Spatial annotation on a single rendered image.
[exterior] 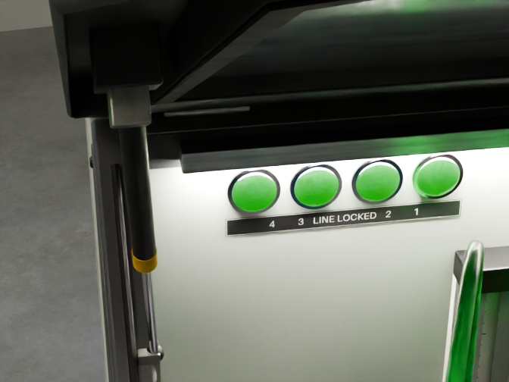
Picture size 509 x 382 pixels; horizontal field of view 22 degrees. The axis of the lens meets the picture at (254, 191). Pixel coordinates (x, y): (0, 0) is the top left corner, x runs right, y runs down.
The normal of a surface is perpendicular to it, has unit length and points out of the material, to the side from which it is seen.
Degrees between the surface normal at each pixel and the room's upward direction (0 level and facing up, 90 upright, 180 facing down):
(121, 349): 43
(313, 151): 90
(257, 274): 90
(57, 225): 0
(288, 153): 90
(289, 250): 90
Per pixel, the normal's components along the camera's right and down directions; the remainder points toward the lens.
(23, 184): 0.00, -0.85
